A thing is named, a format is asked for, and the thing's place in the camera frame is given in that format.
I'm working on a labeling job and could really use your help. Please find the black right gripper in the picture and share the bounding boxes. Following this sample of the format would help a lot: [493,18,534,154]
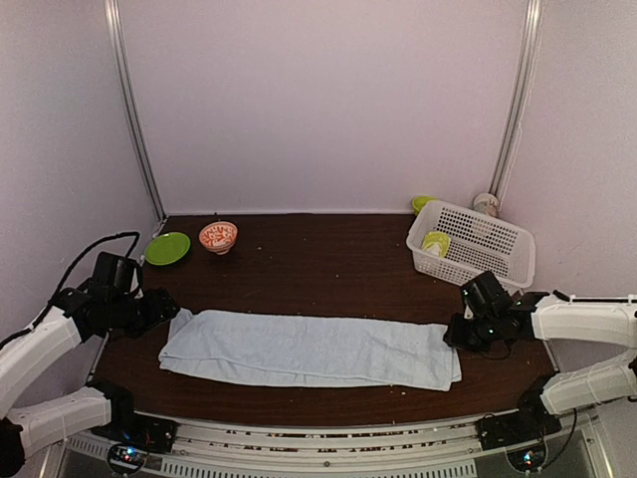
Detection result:
[444,313,500,353]

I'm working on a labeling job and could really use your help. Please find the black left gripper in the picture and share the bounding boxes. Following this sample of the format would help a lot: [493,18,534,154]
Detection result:
[108,286,178,339]

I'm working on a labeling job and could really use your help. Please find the white perforated plastic basket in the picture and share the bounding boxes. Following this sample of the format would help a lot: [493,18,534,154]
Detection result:
[406,200,535,292]

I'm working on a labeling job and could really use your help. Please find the green white patterned towel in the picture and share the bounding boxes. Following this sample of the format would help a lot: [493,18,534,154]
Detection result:
[421,231,451,258]

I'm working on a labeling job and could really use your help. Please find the light blue towel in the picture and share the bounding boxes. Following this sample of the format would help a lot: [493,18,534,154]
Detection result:
[158,309,462,392]

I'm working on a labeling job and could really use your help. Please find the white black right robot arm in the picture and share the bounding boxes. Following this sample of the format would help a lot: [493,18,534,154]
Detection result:
[444,289,636,449]

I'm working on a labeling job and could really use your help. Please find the green plate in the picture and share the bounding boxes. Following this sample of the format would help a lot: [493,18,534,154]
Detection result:
[144,232,191,266]

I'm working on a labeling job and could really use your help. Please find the red white patterned bowl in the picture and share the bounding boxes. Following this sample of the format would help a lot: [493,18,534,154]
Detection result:
[198,221,238,255]

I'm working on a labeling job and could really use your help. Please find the beige cup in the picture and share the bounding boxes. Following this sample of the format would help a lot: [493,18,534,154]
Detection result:
[472,193,500,218]

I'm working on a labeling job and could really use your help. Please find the green bowl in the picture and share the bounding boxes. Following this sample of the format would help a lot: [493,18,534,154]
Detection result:
[411,195,437,216]

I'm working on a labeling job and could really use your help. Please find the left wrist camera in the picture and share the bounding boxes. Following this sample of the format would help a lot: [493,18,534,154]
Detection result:
[91,252,142,301]

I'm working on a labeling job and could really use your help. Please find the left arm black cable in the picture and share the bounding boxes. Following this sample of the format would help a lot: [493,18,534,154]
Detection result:
[0,230,141,350]

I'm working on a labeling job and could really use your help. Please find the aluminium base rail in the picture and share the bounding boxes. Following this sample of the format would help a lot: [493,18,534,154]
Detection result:
[35,410,616,477]

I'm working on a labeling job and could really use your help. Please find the right aluminium frame post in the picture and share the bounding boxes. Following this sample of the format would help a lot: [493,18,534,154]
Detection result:
[489,0,544,208]

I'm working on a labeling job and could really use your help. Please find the aluminium frame post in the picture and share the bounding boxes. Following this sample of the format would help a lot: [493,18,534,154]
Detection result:
[104,0,166,221]
[489,0,544,208]

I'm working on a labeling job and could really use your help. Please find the left aluminium frame post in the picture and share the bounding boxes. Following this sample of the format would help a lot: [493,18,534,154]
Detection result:
[104,0,166,221]

